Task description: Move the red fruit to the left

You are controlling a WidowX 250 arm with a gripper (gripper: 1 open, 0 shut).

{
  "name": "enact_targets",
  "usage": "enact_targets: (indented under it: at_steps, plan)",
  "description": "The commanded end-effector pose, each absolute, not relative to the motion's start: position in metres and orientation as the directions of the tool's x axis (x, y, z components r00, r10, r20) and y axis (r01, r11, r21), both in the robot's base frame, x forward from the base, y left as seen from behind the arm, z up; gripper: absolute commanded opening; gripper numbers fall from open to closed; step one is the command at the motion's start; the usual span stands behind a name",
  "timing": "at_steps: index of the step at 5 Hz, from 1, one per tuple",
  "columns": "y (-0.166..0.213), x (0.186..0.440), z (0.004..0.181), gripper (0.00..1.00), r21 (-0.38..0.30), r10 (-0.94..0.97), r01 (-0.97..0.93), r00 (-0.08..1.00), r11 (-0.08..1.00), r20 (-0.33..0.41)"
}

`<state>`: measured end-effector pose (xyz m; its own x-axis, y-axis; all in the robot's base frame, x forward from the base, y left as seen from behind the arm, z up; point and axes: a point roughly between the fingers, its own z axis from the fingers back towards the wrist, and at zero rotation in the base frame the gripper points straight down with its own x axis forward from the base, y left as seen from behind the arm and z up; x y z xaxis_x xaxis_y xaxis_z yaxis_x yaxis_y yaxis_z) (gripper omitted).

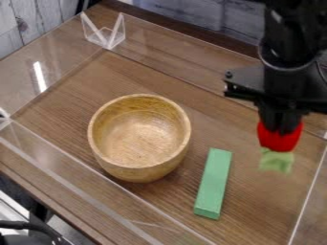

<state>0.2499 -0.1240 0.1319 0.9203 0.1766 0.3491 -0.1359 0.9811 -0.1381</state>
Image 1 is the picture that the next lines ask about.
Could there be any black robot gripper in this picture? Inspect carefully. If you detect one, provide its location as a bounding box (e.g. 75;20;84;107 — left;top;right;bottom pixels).
223;63;327;135

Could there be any red plush strawberry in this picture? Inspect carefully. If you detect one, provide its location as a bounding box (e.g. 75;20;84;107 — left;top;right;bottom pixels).
256;122;304;174

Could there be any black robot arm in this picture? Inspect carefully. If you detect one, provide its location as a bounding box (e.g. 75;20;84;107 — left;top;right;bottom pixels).
223;0;327;135

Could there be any green rectangular block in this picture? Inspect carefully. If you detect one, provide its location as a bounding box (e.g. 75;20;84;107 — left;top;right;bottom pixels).
194;148;232;220

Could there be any light wooden bowl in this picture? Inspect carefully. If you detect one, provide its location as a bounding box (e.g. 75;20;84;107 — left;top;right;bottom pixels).
87;94;192;183

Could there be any clear acrylic tray enclosure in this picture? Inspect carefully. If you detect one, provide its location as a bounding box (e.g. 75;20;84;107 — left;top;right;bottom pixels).
0;17;327;245

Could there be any clear acrylic corner bracket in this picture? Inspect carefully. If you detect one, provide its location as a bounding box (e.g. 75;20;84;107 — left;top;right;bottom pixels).
80;12;126;50

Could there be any black cable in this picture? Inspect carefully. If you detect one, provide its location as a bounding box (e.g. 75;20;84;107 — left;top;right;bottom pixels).
0;219;66;245

